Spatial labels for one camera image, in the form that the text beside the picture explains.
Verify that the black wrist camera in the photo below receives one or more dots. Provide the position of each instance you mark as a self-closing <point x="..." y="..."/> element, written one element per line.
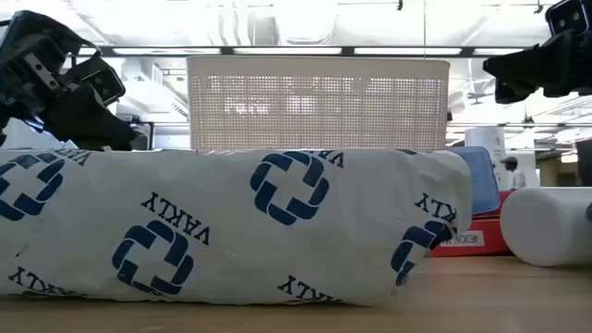
<point x="106" y="83"/>
<point x="569" y="16"/>

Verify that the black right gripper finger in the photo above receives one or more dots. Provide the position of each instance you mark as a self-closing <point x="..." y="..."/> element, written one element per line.
<point x="518" y="65"/>
<point x="513" y="91"/>

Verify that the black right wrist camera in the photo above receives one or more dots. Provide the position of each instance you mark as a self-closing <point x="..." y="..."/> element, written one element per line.
<point x="569" y="16"/>

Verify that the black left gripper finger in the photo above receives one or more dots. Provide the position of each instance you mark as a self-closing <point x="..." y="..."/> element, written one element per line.
<point x="92" y="122"/>

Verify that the white package blue cross print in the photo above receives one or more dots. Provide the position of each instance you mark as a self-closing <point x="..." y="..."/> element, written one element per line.
<point x="222" y="185"/>

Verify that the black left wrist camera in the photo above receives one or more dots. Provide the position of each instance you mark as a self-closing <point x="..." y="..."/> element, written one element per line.
<point x="106" y="83"/>

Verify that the red medicine box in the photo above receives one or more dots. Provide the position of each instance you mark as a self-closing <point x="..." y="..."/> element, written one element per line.
<point x="495" y="236"/>

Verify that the white column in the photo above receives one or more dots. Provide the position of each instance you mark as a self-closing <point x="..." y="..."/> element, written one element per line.
<point x="481" y="139"/>

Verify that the white perforated plastic basket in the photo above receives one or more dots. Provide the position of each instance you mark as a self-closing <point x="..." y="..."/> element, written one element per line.
<point x="319" y="69"/>

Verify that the black background table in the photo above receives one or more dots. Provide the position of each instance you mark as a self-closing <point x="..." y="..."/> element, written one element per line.
<point x="147" y="134"/>

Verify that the person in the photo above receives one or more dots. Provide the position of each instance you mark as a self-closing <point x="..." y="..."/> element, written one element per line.
<point x="514" y="176"/>

